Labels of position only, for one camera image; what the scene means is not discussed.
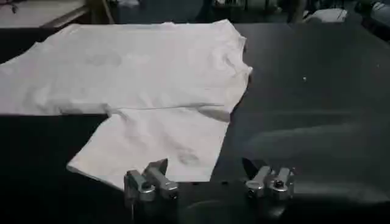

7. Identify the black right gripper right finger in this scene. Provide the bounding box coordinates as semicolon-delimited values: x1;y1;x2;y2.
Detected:
242;157;296;201

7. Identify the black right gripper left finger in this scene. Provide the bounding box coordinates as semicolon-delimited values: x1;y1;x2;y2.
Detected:
123;158;180;204

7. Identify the white t-shirt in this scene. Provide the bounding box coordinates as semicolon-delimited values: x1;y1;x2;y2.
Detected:
0;19;254;190

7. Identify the white cloth bundle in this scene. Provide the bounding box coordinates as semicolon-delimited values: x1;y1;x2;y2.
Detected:
303;7;349;24

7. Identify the pale wooden side table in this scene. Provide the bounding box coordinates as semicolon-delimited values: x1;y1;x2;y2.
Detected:
0;0;90;30

